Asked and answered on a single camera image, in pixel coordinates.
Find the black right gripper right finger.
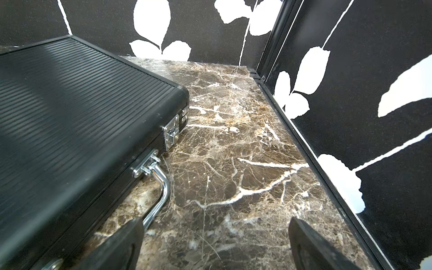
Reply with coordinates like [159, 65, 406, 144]
[289, 217, 359, 270]

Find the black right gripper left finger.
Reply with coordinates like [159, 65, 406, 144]
[73, 218, 144, 270]

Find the black ribbed carrying case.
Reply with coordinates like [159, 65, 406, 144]
[1, 36, 190, 270]

